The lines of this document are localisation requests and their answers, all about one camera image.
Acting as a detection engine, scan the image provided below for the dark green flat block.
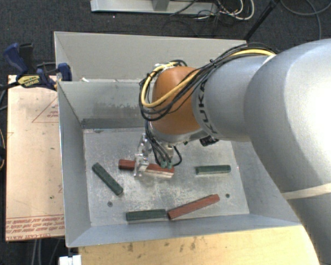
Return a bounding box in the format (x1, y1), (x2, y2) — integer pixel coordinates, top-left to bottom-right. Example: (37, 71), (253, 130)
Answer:
(125, 209), (168, 222)
(195, 165), (232, 176)
(92, 162), (124, 196)

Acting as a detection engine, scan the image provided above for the grey metal bin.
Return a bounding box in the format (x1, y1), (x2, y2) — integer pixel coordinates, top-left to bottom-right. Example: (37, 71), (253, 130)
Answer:
(54, 31), (303, 248)

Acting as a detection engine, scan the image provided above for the red-brown block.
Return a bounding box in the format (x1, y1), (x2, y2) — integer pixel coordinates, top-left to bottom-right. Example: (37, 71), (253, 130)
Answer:
(118, 158), (175, 179)
(167, 194), (221, 221)

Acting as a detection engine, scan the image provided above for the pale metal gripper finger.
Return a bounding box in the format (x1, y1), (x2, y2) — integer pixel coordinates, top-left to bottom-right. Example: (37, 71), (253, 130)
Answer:
(135, 132), (153, 162)
(133, 160), (150, 178)

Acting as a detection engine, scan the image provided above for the brown cardboard board, red print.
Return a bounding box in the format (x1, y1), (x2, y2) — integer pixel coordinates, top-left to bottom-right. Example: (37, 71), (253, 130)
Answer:
(5, 75), (66, 242)

